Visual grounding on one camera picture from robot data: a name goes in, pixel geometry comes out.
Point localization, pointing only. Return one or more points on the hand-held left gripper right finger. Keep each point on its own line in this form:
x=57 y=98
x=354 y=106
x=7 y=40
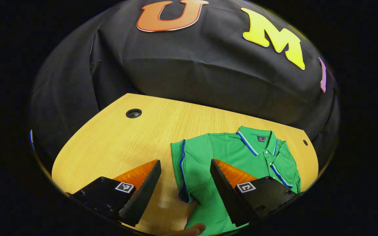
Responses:
x=226 y=196

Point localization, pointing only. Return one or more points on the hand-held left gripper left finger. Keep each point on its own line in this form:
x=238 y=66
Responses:
x=144 y=193

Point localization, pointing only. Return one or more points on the green T-shirt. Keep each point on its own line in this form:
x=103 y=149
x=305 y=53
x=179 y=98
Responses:
x=205 y=154

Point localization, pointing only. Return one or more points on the black backdrop cloth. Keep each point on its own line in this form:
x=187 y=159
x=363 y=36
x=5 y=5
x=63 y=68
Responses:
x=192 y=65

